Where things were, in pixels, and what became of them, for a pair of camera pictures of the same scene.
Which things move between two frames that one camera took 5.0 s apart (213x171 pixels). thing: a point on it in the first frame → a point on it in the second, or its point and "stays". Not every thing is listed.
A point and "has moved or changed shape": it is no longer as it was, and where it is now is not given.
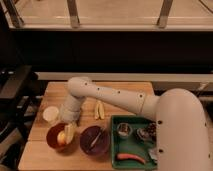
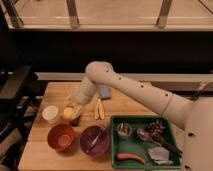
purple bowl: [89, 135] stays
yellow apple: [61, 137] has moved or changed shape
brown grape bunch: [151, 129] stays
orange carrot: [122, 156] stays
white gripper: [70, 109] → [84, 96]
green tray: [133, 143] stays
